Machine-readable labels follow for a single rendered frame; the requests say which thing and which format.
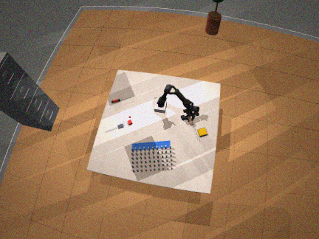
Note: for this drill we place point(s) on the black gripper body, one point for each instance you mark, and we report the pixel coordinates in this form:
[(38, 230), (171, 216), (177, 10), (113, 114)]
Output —
[(189, 114)]

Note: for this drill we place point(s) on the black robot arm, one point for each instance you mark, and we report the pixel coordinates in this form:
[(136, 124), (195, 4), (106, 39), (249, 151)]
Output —
[(186, 102)]

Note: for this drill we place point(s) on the blue flat strip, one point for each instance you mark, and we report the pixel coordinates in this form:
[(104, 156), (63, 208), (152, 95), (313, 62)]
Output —
[(151, 144)]

